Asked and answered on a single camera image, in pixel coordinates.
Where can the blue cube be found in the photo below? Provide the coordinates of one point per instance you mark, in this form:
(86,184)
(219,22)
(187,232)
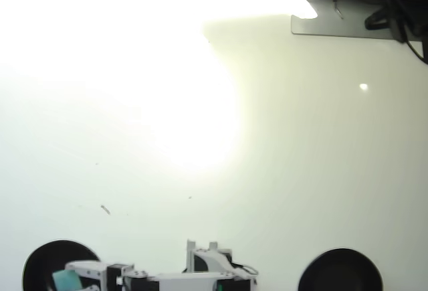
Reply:
(67,281)

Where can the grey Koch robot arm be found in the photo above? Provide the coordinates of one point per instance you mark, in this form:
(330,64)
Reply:
(187,281)

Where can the black bowl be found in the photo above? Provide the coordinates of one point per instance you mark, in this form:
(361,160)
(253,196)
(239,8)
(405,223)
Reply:
(40,264)
(341,271)

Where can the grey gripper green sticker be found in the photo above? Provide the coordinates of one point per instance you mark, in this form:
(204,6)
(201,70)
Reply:
(113,272)

